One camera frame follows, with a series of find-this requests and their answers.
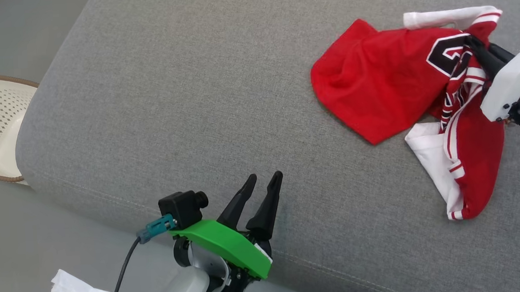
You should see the red white-sleeved Bulls jersey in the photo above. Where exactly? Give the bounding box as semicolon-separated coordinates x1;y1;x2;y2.
308;4;513;228

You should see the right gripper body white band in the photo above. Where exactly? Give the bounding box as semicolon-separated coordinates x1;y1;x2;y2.
477;46;520;123

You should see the left arm teal-plug cable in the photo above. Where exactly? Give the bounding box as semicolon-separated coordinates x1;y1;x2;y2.
111;214;181;292

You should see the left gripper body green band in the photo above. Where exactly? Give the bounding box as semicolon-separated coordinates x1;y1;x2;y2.
168;216;275;285

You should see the grey fabric sofa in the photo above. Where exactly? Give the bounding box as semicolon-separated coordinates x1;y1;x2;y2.
8;0;520;292

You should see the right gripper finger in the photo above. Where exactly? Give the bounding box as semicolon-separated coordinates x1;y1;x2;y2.
488;41;516;64
466;33;507;81

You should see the white tag on left cable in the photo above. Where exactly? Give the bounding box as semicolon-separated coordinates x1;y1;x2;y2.
48;266;117;292

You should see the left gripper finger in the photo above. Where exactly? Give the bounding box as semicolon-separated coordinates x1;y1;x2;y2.
214;173;260;232
243;171;287;243

